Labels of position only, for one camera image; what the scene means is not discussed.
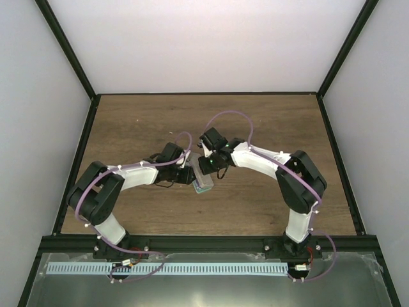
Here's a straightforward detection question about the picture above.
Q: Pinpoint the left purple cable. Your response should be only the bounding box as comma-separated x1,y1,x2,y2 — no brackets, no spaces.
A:
74,132,193,283

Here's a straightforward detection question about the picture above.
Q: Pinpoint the black enclosure frame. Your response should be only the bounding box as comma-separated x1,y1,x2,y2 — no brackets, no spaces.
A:
16,0,402,307

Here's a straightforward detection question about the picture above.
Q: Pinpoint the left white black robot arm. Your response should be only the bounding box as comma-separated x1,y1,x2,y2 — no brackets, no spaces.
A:
66,143,195,258

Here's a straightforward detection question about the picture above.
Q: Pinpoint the purple cable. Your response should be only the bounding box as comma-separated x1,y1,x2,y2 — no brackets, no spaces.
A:
206,110,337,283
74,132,193,283

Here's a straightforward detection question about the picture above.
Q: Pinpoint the light blue slotted cable duct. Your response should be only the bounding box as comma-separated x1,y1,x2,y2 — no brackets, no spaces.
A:
46,262,288,277

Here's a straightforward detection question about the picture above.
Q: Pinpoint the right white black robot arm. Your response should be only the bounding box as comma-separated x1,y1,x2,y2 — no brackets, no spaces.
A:
199,128,327,258

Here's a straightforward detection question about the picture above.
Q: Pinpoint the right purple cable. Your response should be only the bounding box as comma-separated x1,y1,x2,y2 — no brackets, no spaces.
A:
206,110,337,283

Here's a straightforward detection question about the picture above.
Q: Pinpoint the black mounting rail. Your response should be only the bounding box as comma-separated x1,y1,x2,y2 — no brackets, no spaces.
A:
41,234,378,260

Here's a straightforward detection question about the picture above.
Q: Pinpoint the grey green glasses case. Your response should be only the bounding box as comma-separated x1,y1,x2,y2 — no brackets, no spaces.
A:
187,152,214,194

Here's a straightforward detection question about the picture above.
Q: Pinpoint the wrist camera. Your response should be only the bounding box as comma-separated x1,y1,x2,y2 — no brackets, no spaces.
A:
176,151,191,169
198,141,213,158

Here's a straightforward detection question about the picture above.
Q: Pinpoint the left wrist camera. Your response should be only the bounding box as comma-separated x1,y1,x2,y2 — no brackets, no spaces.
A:
176,151,191,169

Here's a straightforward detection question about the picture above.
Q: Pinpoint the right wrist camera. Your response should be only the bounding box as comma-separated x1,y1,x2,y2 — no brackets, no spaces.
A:
198,141,213,158

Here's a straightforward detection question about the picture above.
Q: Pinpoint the metal front plate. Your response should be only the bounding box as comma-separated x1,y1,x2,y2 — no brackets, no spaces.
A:
26,253,392,306

